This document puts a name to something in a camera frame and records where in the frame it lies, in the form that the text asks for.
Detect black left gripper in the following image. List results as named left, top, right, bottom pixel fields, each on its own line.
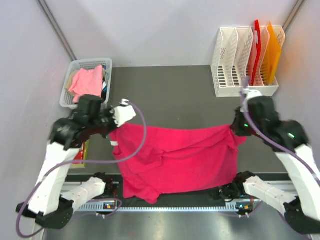
left=89, top=105, right=124, bottom=139

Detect magenta t shirt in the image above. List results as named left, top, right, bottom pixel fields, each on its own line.
left=109, top=123, right=247, bottom=204

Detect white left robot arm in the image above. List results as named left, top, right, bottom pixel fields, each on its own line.
left=15, top=94, right=136, bottom=235

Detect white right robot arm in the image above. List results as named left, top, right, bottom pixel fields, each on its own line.
left=230, top=95, right=320, bottom=235

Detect white plastic laundry basket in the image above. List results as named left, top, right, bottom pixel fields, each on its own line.
left=60, top=57, right=113, bottom=109

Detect red and green book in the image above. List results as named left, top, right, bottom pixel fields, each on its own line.
left=71, top=140, right=90, bottom=169

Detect light pink t shirt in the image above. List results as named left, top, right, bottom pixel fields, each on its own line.
left=68, top=65, right=105, bottom=104

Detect beige cloth in basket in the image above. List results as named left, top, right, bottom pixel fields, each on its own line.
left=64, top=70, right=78, bottom=97

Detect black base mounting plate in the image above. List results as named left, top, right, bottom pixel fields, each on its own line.
left=102, top=174, right=250, bottom=208

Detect white file organiser rack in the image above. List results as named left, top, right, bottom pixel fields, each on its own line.
left=210, top=26, right=279, bottom=98

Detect orange plastic folder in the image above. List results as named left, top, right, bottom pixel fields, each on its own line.
left=261, top=22, right=282, bottom=86

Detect red plastic folder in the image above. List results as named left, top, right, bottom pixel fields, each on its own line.
left=248, top=19, right=262, bottom=86

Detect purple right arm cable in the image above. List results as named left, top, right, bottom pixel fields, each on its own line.
left=239, top=76, right=320, bottom=226

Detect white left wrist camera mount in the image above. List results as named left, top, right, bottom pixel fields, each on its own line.
left=113, top=99, right=137, bottom=128

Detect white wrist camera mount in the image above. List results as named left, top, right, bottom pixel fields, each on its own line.
left=113, top=99, right=137, bottom=128
left=240, top=88, right=262, bottom=102

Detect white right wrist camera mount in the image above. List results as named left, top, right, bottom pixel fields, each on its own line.
left=240, top=88, right=262, bottom=102

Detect grey slotted cable duct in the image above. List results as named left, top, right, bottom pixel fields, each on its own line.
left=77, top=202, right=253, bottom=213

